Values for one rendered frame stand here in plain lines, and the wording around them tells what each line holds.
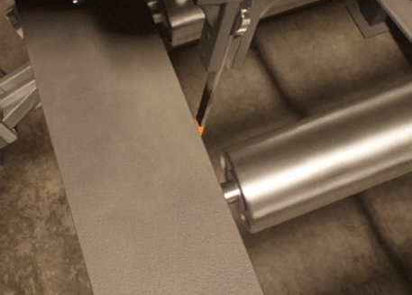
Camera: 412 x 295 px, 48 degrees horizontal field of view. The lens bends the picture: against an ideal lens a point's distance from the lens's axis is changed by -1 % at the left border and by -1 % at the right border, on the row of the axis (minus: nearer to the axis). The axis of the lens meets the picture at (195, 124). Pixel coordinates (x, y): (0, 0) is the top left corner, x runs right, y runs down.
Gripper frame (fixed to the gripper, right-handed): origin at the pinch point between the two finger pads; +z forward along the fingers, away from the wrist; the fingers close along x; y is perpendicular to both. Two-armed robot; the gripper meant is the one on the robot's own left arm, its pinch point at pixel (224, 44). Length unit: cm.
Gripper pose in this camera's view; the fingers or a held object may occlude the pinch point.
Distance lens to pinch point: 41.3
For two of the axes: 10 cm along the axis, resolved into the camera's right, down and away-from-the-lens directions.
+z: -1.7, 5.9, 7.9
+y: 3.4, 7.9, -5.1
